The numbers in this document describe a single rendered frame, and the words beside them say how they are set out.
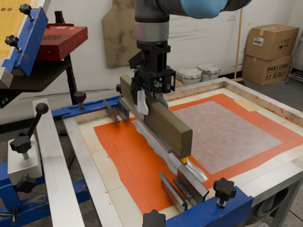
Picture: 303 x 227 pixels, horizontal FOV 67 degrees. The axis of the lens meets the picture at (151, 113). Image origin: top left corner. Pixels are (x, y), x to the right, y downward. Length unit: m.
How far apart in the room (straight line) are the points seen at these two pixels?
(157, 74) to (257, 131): 0.48
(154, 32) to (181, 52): 2.68
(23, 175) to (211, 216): 0.39
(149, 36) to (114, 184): 0.37
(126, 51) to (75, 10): 0.67
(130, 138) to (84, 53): 1.95
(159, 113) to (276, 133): 0.48
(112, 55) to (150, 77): 2.16
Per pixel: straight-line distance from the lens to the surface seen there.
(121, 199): 0.59
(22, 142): 0.54
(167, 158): 0.68
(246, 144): 0.79
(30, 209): 0.69
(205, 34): 3.35
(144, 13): 0.50
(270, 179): 0.64
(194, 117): 0.89
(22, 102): 2.73
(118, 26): 2.62
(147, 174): 0.64
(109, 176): 0.64
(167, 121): 0.51
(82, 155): 0.67
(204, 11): 0.41
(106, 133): 0.80
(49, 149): 0.64
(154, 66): 0.51
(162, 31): 0.51
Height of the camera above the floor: 1.41
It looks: 31 degrees down
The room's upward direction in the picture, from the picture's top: straight up
